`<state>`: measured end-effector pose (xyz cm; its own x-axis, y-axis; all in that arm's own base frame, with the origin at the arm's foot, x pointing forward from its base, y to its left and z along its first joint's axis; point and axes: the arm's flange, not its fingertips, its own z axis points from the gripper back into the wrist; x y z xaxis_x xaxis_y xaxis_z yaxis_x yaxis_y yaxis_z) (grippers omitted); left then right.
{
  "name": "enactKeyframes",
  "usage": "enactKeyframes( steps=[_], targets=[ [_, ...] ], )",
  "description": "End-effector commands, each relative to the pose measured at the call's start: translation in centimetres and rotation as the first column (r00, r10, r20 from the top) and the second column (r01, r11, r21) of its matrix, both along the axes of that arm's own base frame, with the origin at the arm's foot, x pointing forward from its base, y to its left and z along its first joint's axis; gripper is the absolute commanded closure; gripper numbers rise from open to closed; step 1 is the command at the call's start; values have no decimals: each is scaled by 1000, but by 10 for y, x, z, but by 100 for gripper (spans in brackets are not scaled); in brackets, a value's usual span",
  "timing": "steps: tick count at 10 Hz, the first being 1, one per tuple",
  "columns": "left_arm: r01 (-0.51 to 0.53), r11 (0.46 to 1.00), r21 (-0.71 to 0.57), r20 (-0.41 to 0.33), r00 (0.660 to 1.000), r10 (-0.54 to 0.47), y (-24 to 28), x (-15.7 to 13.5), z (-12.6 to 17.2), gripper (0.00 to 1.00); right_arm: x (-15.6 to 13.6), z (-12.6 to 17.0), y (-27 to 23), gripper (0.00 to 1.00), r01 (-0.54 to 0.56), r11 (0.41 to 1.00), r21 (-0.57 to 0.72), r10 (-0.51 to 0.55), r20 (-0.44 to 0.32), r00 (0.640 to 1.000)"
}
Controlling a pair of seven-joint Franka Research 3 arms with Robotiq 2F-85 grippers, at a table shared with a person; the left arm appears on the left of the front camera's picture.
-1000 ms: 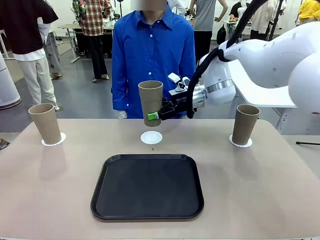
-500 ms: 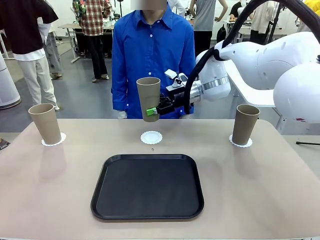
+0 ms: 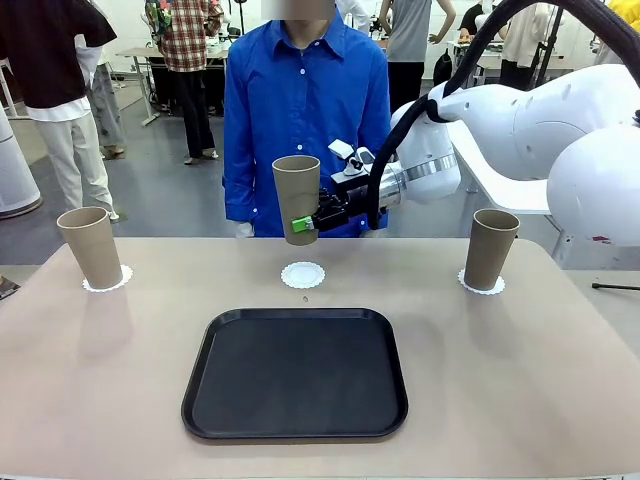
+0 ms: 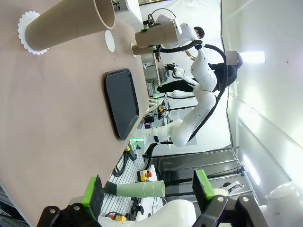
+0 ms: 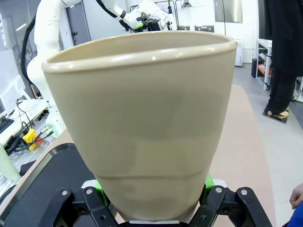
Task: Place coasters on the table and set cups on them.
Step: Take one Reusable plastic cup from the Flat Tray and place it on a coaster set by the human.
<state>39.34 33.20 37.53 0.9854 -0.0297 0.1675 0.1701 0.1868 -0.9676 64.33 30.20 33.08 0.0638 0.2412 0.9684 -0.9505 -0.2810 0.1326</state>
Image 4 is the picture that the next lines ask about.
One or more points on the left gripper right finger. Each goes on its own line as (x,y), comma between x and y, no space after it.
(203,186)

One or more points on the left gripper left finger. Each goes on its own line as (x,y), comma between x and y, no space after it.
(94,194)

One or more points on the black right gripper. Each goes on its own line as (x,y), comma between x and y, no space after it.
(149,22)

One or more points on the tall tan cup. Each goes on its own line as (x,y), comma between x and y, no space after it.
(158,35)
(144,50)
(66,26)

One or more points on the white scalloped paper coaster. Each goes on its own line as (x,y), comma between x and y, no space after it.
(22,30)
(110,40)

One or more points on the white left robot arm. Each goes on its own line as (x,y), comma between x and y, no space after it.
(180,210)

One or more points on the aluminium slotted robot base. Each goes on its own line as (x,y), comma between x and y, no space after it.
(123,203)

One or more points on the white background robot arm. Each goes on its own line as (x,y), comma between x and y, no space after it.
(180,73)

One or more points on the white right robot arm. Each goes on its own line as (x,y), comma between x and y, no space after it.
(203,78)

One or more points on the yellow emergency stop box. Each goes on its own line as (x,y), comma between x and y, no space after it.
(117,217)
(143,175)

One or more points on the white background table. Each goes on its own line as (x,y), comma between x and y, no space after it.
(130,9)

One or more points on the pale green cup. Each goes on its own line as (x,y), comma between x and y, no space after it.
(142,188)

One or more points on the person in white coat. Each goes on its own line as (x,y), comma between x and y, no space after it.
(198,32)

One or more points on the black plastic tray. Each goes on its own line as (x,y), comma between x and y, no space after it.
(120,104)

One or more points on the person in black hoodie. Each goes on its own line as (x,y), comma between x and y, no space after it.
(233,73)

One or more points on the ceiling light panel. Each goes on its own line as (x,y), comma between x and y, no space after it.
(252,56)

